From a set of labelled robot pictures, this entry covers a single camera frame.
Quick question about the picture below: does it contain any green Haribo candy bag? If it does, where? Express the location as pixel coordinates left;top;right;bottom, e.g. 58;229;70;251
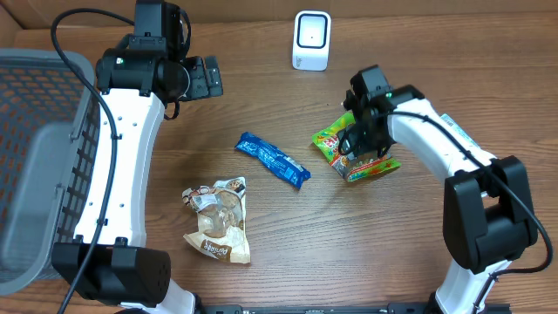
312;112;401;182

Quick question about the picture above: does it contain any blue snack wrapper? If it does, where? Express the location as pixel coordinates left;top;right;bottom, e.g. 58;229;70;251
235;132;311;189

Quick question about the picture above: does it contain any cookie bag brown white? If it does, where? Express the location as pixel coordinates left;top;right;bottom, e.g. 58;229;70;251
182;177;251;264

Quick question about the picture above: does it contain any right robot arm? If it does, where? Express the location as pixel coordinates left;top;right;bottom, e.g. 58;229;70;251
338;65;540;313

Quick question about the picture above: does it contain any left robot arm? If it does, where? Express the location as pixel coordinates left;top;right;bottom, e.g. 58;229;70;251
51;1;223;313

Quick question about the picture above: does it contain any white barcode scanner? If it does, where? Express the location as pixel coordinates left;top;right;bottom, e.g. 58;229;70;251
292;10;331;72

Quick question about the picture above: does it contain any grey plastic shopping basket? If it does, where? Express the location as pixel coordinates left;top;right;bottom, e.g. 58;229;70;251
1;48;99;296

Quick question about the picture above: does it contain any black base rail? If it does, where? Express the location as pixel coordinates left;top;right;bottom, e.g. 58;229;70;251
112;303;514;314

